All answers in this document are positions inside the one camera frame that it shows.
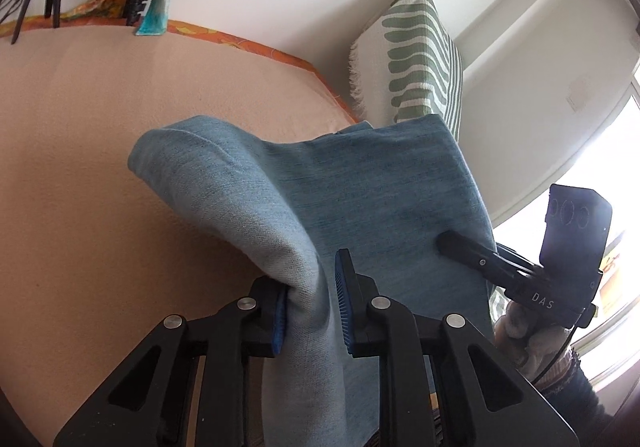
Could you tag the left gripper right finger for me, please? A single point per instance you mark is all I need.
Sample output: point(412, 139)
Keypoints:
point(442, 383)

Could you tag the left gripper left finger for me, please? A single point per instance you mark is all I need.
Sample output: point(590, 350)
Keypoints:
point(186, 373)

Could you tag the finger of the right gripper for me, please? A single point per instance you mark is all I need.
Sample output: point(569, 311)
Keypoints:
point(502, 266)

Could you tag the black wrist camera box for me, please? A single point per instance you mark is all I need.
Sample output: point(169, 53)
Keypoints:
point(577, 224)

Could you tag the right hand white glove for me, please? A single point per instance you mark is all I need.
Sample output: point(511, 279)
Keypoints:
point(532, 344)

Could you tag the right forearm dark sleeve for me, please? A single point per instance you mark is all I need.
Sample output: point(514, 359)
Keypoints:
point(566, 387)

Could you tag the light blue denim pants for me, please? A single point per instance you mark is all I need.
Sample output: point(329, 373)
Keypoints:
point(383, 194)

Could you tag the green white patterned cushion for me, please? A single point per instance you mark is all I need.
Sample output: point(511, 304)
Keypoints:
point(405, 65)

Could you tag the peach fleece blanket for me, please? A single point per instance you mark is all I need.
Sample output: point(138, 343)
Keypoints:
point(91, 259)

